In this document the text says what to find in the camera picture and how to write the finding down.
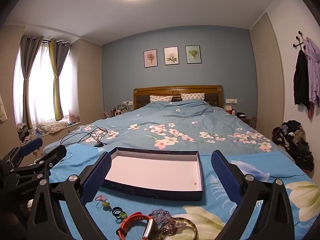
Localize purple beaded bracelet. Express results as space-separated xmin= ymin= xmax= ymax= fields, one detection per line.
xmin=159 ymin=219 xmax=187 ymax=236

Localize blue floral duvet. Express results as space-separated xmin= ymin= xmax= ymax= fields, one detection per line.
xmin=42 ymin=99 xmax=297 ymax=157

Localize green framed leaf picture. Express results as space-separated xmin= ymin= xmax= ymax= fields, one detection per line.
xmin=185 ymin=45 xmax=202 ymax=64

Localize dark clothes pile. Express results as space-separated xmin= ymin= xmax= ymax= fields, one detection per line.
xmin=271 ymin=120 xmax=315 ymax=172

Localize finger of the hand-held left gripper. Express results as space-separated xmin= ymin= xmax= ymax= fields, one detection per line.
xmin=0 ymin=137 xmax=43 ymax=170
xmin=9 ymin=144 xmax=67 ymax=183

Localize navy shallow box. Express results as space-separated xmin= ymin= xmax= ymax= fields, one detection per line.
xmin=101 ymin=147 xmax=204 ymax=202

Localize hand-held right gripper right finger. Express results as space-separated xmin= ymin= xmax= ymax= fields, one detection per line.
xmin=211 ymin=149 xmax=296 ymax=240

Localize yellow and grey curtain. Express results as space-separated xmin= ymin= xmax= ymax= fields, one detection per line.
xmin=49 ymin=38 xmax=72 ymax=122

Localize black wall coat rack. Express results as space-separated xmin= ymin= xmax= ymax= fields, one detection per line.
xmin=292 ymin=31 xmax=307 ymax=55

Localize wooden bed headboard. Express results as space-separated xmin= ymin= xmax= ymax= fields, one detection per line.
xmin=133 ymin=85 xmax=223 ymax=111

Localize dark nightstand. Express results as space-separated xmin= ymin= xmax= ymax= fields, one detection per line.
xmin=236 ymin=112 xmax=257 ymax=127

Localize bedside bottles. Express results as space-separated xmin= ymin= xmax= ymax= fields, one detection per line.
xmin=104 ymin=102 xmax=133 ymax=118

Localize white framed flower picture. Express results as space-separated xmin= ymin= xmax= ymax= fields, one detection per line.
xmin=164 ymin=46 xmax=179 ymax=66

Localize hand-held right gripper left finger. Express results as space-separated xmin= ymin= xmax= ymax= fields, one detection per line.
xmin=27 ymin=151 xmax=112 ymax=240

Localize red and white box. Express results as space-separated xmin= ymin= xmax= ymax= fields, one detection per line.
xmin=223 ymin=105 xmax=237 ymax=116

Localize black jacket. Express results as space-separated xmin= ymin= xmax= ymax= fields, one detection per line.
xmin=293 ymin=49 xmax=311 ymax=111

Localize black cable bundle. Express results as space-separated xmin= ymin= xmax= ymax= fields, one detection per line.
xmin=60 ymin=127 xmax=109 ymax=148

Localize gold bangle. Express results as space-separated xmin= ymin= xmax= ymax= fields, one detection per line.
xmin=160 ymin=217 xmax=198 ymax=240

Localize pink framed flower picture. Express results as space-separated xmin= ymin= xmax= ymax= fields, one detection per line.
xmin=143 ymin=49 xmax=158 ymax=68

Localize purple jacket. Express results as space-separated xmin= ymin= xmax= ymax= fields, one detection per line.
xmin=303 ymin=37 xmax=320 ymax=120

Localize orange strap smartwatch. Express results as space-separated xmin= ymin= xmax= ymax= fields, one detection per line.
xmin=117 ymin=212 xmax=158 ymax=240

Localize white sheer curtain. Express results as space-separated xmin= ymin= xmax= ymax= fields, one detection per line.
xmin=14 ymin=40 xmax=80 ymax=126

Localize light clothes pile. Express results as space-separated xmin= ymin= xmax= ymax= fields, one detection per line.
xmin=37 ymin=120 xmax=69 ymax=134

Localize white cable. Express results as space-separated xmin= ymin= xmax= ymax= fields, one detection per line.
xmin=56 ymin=151 xmax=73 ymax=167

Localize beige wardrobe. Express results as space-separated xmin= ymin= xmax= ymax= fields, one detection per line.
xmin=248 ymin=12 xmax=286 ymax=137

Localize dotted pillow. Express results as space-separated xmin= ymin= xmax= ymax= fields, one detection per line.
xmin=180 ymin=93 xmax=206 ymax=102
xmin=150 ymin=95 xmax=173 ymax=103

